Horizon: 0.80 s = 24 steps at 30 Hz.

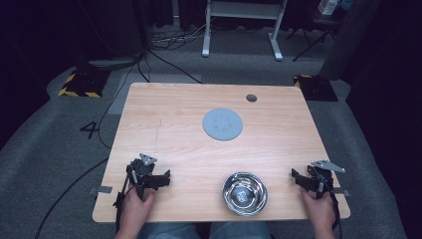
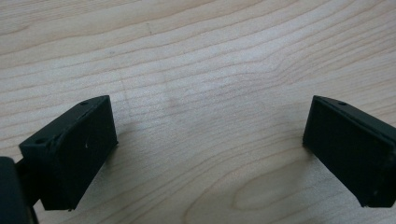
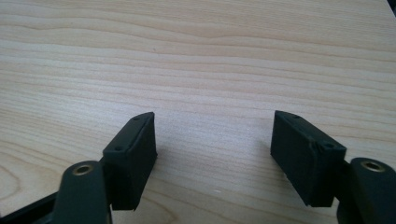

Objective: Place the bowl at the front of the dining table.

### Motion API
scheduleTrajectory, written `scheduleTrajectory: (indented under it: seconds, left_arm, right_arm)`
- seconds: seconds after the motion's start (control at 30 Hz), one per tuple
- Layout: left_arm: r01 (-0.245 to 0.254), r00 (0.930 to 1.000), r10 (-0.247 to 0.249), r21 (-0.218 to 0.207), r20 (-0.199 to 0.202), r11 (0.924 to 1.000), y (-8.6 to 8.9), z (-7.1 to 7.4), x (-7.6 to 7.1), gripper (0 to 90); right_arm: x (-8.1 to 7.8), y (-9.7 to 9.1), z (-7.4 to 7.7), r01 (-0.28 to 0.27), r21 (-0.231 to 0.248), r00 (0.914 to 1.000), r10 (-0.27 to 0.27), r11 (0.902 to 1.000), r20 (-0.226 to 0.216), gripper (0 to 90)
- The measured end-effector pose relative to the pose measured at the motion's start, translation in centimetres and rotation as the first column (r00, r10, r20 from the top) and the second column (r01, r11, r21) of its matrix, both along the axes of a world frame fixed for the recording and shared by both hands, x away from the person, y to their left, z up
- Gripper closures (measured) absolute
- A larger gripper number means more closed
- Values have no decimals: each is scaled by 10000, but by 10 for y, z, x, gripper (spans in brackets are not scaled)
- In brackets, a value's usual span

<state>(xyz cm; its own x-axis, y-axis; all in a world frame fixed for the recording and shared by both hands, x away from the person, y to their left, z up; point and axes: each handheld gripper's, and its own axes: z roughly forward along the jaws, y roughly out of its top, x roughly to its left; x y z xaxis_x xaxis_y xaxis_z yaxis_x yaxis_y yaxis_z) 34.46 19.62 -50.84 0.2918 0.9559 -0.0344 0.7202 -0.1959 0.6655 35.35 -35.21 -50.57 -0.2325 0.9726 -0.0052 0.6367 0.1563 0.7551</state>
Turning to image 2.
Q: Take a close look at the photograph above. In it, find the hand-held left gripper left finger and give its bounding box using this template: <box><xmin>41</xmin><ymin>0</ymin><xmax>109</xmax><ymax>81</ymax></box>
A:
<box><xmin>18</xmin><ymin>94</ymin><xmax>119</xmax><ymax>212</ymax></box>

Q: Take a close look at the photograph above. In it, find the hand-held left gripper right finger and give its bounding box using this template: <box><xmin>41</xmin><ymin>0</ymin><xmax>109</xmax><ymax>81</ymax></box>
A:
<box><xmin>302</xmin><ymin>94</ymin><xmax>396</xmax><ymax>208</ymax></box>

